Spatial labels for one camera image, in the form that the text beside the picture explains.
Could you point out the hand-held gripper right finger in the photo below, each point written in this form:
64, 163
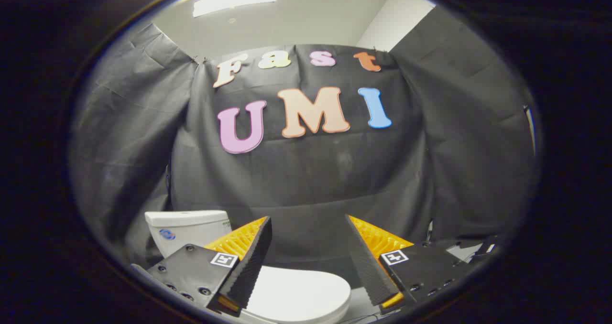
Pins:
366, 266

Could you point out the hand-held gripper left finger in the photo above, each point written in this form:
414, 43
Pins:
248, 266

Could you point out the white toilet lid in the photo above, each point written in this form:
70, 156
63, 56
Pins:
301, 290

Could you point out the white toilet with tank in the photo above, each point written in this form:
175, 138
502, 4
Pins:
191, 228

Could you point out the black backdrop cloth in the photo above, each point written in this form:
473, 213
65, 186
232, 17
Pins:
311, 180

